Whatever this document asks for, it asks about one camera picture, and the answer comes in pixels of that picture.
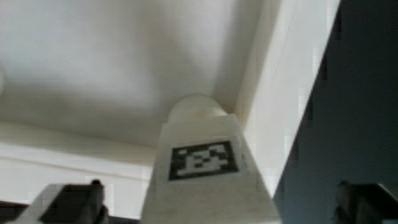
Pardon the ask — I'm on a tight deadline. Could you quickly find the white leg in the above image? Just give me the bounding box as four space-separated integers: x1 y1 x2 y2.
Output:
140 95 282 224

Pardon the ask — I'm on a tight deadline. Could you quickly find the white square tabletop part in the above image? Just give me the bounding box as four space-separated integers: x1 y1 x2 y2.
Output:
0 0 343 217

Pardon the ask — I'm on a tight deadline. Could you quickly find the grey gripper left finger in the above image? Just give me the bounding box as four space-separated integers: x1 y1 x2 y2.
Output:
11 179 108 224

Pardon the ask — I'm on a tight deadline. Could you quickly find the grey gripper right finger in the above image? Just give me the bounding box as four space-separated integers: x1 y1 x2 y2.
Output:
332 181 398 224

